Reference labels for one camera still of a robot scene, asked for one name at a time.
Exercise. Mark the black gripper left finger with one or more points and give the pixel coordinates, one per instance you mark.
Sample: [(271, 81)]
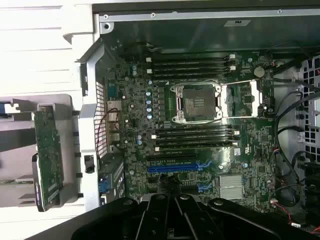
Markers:
[(155, 217)]

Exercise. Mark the black expansion slot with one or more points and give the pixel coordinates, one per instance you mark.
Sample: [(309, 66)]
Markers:
[(170, 156)]

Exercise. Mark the green RAM stick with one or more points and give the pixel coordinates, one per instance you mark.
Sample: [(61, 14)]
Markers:
[(15, 182)]

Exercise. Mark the blue expansion slot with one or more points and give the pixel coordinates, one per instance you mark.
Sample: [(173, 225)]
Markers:
[(172, 168)]

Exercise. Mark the small finned heat sink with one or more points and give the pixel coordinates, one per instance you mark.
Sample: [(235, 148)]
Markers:
[(113, 111)]

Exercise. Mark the blue video port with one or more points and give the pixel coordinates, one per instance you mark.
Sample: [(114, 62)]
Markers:
[(104, 185)]

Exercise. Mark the green motherboard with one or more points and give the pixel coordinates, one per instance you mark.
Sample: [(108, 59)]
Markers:
[(250, 140)]

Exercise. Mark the black RAM slot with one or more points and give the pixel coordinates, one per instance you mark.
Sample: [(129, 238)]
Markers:
[(195, 141), (195, 148), (190, 71), (190, 77), (195, 128), (190, 65), (195, 135), (190, 59)]

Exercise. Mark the silver socket cover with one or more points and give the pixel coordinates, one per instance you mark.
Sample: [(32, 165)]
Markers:
[(255, 97)]

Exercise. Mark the grey parts rack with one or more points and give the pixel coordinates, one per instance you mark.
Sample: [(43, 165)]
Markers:
[(71, 150)]

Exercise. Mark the silver perforated drive cage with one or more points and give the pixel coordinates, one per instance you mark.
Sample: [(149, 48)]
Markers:
[(315, 112)]

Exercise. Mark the black rear latch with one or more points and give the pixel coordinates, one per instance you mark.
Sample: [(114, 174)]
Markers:
[(89, 163)]

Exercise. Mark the silver chipset heat sink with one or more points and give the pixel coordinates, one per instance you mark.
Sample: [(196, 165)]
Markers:
[(231, 186)]

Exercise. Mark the white case label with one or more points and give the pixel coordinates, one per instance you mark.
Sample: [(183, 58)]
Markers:
[(237, 23)]

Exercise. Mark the hard disk blue bracket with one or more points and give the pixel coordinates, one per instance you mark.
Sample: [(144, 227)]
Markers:
[(3, 110)]

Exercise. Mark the silver coin battery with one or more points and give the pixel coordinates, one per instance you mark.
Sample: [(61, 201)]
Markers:
[(259, 72)]

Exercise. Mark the CPU socket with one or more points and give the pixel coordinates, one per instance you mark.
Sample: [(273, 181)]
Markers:
[(197, 102)]

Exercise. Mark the black open PC case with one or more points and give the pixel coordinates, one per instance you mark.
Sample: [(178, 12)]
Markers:
[(175, 37)]

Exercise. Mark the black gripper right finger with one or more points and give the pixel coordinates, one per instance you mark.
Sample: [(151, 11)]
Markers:
[(192, 217)]

